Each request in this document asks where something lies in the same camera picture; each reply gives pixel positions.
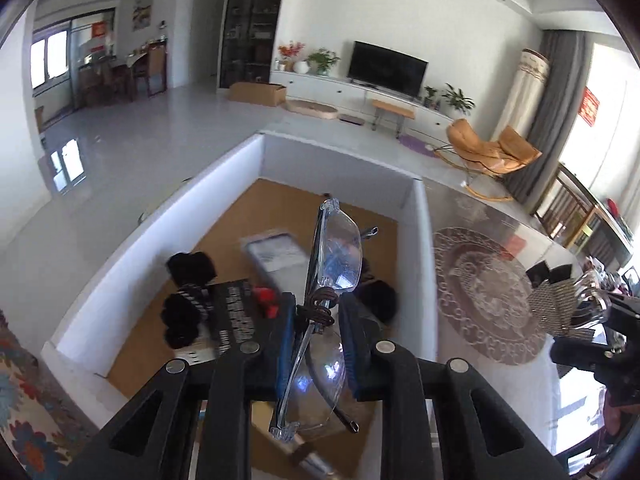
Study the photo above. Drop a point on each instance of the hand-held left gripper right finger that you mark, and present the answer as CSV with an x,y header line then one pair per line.
x,y
351,355

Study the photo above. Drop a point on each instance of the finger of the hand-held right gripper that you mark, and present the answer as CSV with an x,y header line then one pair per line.
x,y
575,352
622,316

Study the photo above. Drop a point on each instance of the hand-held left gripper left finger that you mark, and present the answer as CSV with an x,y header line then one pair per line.
x,y
286,345

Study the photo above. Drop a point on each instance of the red packet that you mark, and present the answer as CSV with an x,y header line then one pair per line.
x,y
265,300

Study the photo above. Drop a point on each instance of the rhinestone hair bow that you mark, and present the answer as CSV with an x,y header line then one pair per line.
x,y
555,305

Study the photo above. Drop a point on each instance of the small black box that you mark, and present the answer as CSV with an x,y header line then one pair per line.
x,y
235,310

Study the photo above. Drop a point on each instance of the black knitted cloth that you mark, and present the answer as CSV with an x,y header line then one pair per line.
x,y
380,300

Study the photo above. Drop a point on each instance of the clear bag with white contents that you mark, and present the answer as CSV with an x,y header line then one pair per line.
x,y
272,255

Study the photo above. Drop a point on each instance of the clear safety glasses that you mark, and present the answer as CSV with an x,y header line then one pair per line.
x,y
342,255

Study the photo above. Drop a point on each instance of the white cardboard box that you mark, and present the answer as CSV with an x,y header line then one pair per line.
x,y
150,240

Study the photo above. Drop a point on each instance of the person's right hand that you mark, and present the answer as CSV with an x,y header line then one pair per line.
x,y
622,417

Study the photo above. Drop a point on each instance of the pile of clutter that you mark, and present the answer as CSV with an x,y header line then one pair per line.
x,y
625,280

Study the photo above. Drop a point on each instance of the wooden side table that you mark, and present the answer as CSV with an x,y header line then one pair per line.
x,y
600,220

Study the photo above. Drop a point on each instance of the dark wooden slatted chair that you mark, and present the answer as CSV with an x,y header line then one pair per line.
x,y
565,200

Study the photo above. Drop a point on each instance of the grey curtain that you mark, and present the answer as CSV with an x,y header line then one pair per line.
x,y
550,110

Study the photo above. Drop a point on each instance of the orange rocking chair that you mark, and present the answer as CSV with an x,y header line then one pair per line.
x,y
480,147

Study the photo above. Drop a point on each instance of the purple round mat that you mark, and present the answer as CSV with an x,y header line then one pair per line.
x,y
417,144

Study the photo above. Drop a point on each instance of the dark floor scale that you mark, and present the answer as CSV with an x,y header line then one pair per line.
x,y
352,119

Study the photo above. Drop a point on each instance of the beige oval pet bed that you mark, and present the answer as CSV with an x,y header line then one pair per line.
x,y
310,108

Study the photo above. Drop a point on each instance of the covered standing air conditioner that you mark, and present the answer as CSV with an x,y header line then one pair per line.
x,y
522,95

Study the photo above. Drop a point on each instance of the wooden bench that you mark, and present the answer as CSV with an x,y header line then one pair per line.
x,y
392,107

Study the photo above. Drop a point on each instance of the brown cardboard box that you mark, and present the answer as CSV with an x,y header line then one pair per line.
x,y
255,94

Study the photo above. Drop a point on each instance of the white TV cabinet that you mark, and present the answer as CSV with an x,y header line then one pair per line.
x,y
320,87

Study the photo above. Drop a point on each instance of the floral cloth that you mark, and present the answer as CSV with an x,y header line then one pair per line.
x,y
25,410

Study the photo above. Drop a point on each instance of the large leafy potted plant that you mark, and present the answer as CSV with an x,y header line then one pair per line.
x,y
457,100

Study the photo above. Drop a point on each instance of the small potted plant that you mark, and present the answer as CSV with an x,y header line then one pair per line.
x,y
430,92

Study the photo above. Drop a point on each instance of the white round vase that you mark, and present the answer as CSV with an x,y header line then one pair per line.
x,y
301,66

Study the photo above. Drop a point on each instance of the green potted plant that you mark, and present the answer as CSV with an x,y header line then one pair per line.
x,y
322,60

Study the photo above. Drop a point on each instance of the black television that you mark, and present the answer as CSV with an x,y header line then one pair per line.
x,y
387,67

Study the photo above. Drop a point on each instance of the red flower plant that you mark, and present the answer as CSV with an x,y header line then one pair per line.
x,y
290,51

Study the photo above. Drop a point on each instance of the wooden dining chair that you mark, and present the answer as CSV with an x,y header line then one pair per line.
x,y
156,67

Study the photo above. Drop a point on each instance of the black glass display cabinet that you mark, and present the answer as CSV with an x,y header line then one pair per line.
x,y
252,20

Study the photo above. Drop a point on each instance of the wooden dining table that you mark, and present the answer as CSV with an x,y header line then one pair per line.
x,y
107,67

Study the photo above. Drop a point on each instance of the framed landscape painting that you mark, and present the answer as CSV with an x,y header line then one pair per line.
x,y
143,10

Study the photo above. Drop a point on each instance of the red door sign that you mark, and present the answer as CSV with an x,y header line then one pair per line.
x,y
100,30

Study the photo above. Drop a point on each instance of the sliding glass door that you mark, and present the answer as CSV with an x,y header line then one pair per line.
x,y
50,55

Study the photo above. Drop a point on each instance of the red wall poster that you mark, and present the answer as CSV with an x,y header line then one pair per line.
x,y
590,106

